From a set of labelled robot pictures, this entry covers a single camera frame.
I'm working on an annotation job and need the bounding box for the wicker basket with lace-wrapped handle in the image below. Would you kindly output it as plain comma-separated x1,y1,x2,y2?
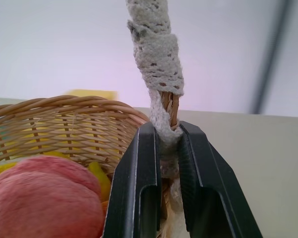
0,0,188,238

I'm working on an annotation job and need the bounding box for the pink peach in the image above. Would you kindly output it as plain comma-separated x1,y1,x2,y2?
0,155,105,238

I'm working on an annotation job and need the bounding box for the yellow box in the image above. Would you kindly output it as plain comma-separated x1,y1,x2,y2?
65,89,118,101

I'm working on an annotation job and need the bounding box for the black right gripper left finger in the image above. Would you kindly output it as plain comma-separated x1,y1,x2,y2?
103,121,163,238

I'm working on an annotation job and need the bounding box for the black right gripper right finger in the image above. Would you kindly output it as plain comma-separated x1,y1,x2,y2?
176,120,263,238

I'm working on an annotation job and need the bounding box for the yellow banana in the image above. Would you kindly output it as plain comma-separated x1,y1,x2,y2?
0,151,112,203

